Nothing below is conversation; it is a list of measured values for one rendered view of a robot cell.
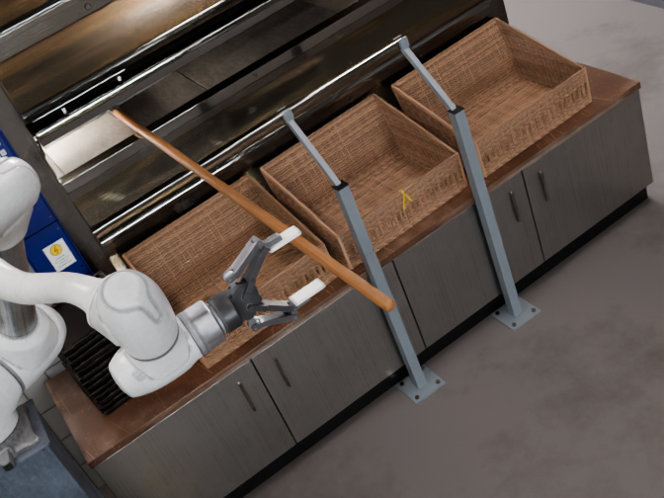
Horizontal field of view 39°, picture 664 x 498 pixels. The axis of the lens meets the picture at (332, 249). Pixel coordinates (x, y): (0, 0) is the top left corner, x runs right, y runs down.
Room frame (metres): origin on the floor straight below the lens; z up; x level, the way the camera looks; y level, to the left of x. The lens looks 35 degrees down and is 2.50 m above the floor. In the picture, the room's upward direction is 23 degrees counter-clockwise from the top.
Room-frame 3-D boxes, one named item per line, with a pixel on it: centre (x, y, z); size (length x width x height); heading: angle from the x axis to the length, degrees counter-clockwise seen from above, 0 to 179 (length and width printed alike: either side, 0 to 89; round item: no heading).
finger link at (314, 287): (1.44, 0.08, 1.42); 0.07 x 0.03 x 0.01; 107
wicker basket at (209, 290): (2.70, 0.35, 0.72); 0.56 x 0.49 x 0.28; 110
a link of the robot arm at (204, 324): (1.38, 0.28, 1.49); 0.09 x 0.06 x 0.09; 17
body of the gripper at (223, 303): (1.40, 0.20, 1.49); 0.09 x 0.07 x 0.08; 107
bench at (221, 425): (2.82, -0.10, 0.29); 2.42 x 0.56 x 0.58; 108
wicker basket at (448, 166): (2.88, -0.21, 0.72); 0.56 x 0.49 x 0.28; 110
